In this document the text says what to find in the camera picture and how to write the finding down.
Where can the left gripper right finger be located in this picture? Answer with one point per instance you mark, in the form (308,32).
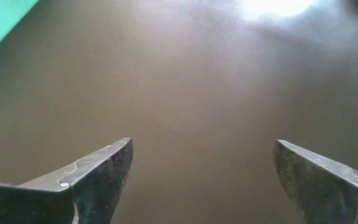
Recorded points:
(331,193)

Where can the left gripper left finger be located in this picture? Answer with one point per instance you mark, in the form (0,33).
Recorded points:
(57,199)

